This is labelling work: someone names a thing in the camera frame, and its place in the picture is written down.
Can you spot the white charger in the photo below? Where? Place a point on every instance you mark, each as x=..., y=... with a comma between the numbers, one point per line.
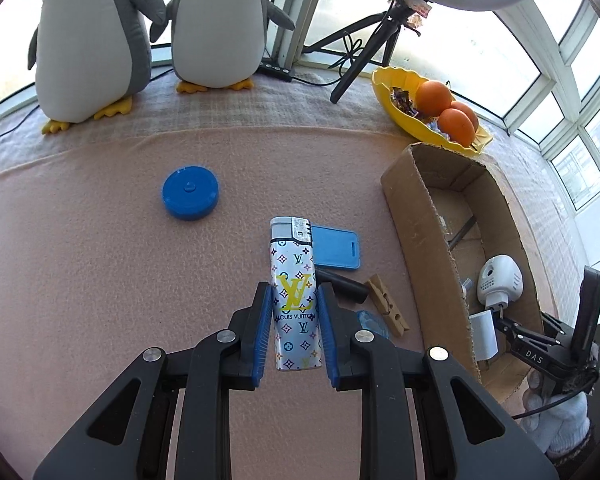
x=482, y=335

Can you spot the orange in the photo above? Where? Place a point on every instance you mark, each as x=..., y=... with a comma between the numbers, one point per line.
x=468, y=112
x=455, y=127
x=433, y=97

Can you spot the grey rod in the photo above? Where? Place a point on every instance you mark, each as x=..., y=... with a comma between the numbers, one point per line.
x=462, y=232

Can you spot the cardboard box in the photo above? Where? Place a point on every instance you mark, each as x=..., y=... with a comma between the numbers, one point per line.
x=419, y=240

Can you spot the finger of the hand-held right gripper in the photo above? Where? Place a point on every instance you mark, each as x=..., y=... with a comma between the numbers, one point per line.
x=517, y=327
x=532, y=357

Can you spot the patterned silver lighter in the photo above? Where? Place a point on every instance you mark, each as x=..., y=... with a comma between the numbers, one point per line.
x=292, y=260

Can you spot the person's right hand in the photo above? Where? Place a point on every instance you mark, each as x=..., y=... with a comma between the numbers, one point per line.
x=562, y=425

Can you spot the pale pink tube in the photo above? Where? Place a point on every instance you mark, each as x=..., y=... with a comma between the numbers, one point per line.
x=468, y=286

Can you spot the pink blanket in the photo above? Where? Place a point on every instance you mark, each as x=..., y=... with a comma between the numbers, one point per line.
x=105, y=285

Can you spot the large plush penguin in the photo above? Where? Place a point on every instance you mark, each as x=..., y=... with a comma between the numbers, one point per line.
x=87, y=45

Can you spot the yellow fruit bowl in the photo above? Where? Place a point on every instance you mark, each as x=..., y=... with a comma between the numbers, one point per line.
x=404, y=122

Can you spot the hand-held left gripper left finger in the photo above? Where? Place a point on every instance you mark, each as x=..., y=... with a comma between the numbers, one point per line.
x=262, y=330

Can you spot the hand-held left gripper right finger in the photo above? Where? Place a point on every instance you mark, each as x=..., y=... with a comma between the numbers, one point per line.
x=330, y=335

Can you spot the small plush penguin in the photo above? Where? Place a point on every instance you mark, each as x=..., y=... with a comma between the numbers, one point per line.
x=215, y=25

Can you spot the blue phone stand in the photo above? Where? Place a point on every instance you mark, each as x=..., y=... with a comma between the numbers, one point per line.
x=336, y=249

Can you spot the clear blue plastic piece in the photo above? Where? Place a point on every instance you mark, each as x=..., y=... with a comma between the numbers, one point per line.
x=372, y=324

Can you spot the blue round lid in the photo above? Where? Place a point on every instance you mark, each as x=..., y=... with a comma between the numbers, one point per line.
x=190, y=192

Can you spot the black inline controller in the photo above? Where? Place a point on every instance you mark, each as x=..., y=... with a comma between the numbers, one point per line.
x=276, y=71

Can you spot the wooden clothespin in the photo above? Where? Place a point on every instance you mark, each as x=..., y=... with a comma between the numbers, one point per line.
x=388, y=305

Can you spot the white round plug adapter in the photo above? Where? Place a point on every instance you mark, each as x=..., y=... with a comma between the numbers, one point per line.
x=499, y=280

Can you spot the black cylinder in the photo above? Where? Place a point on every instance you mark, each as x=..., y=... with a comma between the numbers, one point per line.
x=344, y=286

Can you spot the pile of wrapped candies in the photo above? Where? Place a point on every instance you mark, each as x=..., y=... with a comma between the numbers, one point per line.
x=403, y=102

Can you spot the black tripod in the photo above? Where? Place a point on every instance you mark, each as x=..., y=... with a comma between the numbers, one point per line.
x=360, y=60

